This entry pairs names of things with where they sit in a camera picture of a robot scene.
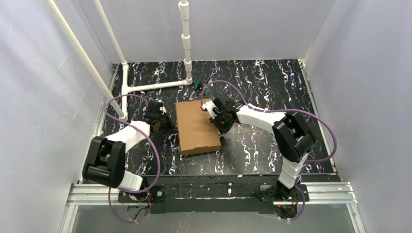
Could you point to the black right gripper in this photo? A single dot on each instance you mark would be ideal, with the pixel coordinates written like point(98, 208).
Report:
point(217, 117)

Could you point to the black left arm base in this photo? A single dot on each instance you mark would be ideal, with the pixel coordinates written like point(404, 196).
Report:
point(151, 194)

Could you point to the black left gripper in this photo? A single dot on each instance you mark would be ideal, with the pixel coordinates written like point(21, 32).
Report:
point(161, 121)

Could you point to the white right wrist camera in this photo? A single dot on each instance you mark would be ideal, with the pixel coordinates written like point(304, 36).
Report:
point(211, 108)

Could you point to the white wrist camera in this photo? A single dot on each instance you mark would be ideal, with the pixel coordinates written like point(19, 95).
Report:
point(211, 108)
point(162, 110)

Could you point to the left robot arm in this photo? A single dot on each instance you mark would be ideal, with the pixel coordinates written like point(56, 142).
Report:
point(106, 157)

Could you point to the aluminium rail frame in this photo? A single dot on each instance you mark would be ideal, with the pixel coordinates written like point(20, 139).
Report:
point(213, 192)

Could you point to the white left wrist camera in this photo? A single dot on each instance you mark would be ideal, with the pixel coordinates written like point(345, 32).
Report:
point(162, 110)

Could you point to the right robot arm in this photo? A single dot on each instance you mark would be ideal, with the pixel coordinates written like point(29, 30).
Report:
point(292, 134)

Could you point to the brown cardboard box sheet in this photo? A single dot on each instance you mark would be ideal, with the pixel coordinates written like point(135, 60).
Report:
point(195, 132)

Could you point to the green handled screwdriver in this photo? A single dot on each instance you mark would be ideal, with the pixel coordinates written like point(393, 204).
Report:
point(198, 86)

